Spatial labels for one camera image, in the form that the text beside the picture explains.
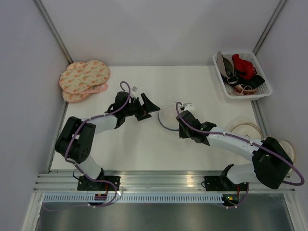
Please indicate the white slotted cable duct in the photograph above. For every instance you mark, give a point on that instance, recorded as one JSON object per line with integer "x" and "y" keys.
{"x": 135, "y": 198}

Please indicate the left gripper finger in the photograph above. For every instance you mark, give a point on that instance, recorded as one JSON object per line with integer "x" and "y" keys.
{"x": 142, "y": 116}
{"x": 148, "y": 105}

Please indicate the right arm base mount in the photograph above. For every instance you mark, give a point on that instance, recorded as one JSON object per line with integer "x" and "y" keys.
{"x": 215, "y": 184}

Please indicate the left aluminium frame post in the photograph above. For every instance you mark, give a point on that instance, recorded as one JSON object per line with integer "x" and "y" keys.
{"x": 51, "y": 27}

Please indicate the red bra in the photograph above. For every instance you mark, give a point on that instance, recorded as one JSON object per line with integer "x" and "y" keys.
{"x": 243, "y": 67}

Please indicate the floral laundry bag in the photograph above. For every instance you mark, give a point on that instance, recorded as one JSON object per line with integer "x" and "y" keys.
{"x": 85, "y": 77}
{"x": 74, "y": 98}

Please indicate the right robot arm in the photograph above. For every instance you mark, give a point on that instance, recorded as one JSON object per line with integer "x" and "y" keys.
{"x": 268, "y": 163}

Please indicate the aluminium frame post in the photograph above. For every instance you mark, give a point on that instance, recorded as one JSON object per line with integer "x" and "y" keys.
{"x": 51, "y": 27}
{"x": 270, "y": 24}

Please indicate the right aluminium frame post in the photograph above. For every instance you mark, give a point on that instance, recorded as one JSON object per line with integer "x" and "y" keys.
{"x": 270, "y": 24}

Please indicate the beige grey bra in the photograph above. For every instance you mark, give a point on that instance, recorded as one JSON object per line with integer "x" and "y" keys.
{"x": 225, "y": 65}

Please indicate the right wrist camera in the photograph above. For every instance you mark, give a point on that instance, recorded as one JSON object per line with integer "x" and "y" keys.
{"x": 187, "y": 107}

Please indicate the floral laundry bag bottom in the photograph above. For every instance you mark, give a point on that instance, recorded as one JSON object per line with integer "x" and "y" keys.
{"x": 74, "y": 98}

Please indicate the cream laundry bag right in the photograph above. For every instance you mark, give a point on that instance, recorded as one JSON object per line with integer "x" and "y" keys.
{"x": 288, "y": 148}

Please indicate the aluminium mounting rail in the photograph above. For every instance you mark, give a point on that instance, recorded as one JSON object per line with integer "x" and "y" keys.
{"x": 130, "y": 181}

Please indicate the white mesh laundry bag blue zipper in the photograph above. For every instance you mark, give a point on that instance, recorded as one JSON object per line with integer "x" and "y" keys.
{"x": 174, "y": 134}

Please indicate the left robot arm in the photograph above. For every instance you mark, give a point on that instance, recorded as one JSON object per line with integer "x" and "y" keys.
{"x": 76, "y": 138}

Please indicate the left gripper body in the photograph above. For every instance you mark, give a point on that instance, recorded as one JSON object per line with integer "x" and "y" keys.
{"x": 135, "y": 108}

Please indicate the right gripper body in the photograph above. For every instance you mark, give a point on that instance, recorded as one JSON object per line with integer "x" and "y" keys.
{"x": 184, "y": 133}

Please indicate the white plastic basket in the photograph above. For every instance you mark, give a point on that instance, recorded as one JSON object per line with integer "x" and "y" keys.
{"x": 262, "y": 91}

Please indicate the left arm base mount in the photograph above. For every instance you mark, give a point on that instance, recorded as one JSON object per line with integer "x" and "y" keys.
{"x": 84, "y": 184}

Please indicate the floral laundry bag top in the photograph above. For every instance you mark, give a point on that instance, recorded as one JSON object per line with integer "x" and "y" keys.
{"x": 85, "y": 77}

